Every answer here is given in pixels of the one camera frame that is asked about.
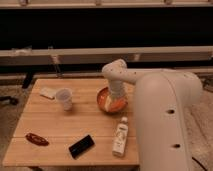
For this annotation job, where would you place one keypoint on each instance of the dark red snack wrapper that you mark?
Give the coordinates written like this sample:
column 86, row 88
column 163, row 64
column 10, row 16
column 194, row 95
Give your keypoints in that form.
column 37, row 140

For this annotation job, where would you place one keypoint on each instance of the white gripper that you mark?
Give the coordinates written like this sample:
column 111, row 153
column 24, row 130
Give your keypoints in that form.
column 117, row 90

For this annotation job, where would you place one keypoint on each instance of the wooden table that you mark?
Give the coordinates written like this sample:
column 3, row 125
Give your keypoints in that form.
column 61, row 128

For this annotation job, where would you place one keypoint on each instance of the orange ceramic bowl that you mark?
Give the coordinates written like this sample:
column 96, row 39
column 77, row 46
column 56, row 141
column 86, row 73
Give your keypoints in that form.
column 117, row 105

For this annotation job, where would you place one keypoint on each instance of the black rectangular box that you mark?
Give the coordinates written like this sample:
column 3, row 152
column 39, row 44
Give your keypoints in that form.
column 81, row 146

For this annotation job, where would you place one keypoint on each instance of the white bottle with label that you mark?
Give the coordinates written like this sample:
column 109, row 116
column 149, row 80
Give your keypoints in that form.
column 120, row 139

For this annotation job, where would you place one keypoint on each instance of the clear plastic cup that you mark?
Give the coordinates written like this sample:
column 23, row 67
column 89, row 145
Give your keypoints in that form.
column 64, row 97

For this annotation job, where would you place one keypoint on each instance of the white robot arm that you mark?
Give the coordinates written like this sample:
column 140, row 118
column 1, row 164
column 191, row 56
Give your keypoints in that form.
column 160, row 97

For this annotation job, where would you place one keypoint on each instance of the black chair base leg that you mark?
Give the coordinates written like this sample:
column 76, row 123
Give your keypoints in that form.
column 11, row 100

